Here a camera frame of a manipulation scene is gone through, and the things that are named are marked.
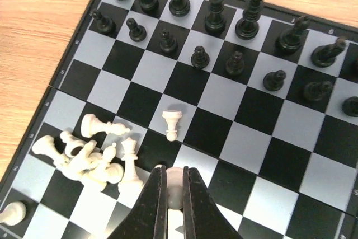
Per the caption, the black queen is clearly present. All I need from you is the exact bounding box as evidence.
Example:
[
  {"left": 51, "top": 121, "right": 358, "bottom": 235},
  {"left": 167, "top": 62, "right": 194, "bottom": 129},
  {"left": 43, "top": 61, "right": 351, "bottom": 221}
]
[{"left": 204, "top": 0, "right": 226, "bottom": 35}]

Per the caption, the black bishop f8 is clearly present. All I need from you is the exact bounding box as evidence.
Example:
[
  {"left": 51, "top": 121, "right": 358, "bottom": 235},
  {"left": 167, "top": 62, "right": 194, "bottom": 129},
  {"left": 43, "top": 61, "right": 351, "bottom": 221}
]
[{"left": 276, "top": 15, "right": 310, "bottom": 54}]

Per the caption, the standing white queen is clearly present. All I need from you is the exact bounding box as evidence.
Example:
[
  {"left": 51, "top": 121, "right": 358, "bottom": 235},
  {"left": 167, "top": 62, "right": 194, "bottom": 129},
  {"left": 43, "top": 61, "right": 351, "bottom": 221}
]
[{"left": 118, "top": 137, "right": 143, "bottom": 194}]

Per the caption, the black knight g8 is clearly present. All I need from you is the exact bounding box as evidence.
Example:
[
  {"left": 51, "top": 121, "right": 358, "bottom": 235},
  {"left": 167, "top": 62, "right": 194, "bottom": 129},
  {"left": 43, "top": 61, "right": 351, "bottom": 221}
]
[{"left": 310, "top": 36, "right": 347, "bottom": 68}]

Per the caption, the black king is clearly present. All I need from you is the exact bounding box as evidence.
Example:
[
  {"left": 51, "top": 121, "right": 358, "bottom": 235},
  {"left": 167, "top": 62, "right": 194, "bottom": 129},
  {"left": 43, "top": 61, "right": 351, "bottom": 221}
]
[{"left": 235, "top": 0, "right": 264, "bottom": 40}]

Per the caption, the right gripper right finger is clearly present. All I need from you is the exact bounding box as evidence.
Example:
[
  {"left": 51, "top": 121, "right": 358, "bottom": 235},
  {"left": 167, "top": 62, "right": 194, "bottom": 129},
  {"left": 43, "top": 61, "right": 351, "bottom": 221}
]
[{"left": 183, "top": 166, "right": 242, "bottom": 239}]

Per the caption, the black pawn h7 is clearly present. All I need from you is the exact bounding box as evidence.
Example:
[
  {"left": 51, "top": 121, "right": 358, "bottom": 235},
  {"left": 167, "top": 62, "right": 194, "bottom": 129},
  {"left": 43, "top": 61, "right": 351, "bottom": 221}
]
[{"left": 342, "top": 96, "right": 358, "bottom": 117}]

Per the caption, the black pawn c7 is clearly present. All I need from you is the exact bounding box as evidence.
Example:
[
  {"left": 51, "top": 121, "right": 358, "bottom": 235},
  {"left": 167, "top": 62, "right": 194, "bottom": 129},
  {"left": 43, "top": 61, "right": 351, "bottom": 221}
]
[{"left": 159, "top": 29, "right": 178, "bottom": 54}]

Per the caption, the black pawn a7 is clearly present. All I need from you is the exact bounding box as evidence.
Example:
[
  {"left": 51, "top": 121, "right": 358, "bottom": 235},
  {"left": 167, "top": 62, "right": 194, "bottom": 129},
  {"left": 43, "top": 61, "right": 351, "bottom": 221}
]
[{"left": 90, "top": 9, "right": 116, "bottom": 34}]

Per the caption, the black pawn e7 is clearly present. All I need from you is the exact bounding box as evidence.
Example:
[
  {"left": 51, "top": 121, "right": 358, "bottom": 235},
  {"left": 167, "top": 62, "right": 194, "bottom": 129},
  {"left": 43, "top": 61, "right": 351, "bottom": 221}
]
[{"left": 225, "top": 51, "right": 244, "bottom": 76}]

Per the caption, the folding magnetic chess board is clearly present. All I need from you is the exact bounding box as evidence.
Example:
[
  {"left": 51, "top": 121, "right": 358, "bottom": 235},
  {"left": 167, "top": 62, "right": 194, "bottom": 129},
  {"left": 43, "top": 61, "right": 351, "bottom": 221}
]
[{"left": 1, "top": 0, "right": 357, "bottom": 238}]

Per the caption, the black pawn d7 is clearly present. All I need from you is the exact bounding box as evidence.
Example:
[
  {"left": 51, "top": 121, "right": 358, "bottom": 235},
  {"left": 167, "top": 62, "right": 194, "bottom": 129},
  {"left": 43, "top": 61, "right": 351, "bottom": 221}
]
[{"left": 191, "top": 46, "right": 210, "bottom": 69}]

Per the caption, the lone fallen white pawn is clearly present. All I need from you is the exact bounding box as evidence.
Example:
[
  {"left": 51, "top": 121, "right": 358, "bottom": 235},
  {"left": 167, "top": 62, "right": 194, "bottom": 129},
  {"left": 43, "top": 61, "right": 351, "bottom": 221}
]
[{"left": 162, "top": 110, "right": 182, "bottom": 142}]

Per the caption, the black pawn f7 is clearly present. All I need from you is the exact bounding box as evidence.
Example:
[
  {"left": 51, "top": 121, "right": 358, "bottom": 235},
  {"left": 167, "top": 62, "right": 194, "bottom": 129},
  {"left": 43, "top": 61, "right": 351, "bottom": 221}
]
[{"left": 263, "top": 70, "right": 286, "bottom": 91}]

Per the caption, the black pawn b7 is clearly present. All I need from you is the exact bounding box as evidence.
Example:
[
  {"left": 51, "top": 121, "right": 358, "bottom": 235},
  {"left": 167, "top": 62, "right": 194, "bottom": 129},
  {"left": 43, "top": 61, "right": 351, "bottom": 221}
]
[{"left": 126, "top": 18, "right": 147, "bottom": 42}]

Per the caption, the black bishop c8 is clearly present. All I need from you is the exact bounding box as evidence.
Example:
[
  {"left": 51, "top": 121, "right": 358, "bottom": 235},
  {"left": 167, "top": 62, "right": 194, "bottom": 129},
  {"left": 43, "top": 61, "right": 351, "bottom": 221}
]
[{"left": 168, "top": 0, "right": 190, "bottom": 17}]

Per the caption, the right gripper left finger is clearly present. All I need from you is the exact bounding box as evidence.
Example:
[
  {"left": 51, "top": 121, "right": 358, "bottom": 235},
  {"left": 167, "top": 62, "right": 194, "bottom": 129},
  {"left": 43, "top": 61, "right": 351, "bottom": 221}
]
[{"left": 108, "top": 166, "right": 168, "bottom": 239}]

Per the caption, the white piece front row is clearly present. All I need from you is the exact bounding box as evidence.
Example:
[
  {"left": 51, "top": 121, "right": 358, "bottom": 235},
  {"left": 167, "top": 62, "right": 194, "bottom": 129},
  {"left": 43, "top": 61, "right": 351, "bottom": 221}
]
[{"left": 1, "top": 201, "right": 27, "bottom": 226}]

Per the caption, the black pawn g7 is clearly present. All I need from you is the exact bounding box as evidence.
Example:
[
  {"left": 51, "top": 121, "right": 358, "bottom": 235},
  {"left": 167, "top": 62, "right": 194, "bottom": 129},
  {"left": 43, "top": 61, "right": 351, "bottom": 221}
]
[{"left": 303, "top": 81, "right": 333, "bottom": 102}]

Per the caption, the pile of white pieces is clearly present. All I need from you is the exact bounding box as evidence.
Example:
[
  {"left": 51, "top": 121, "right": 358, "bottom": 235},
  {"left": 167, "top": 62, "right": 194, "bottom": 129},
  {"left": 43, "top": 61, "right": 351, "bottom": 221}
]
[{"left": 32, "top": 130, "right": 124, "bottom": 191}]

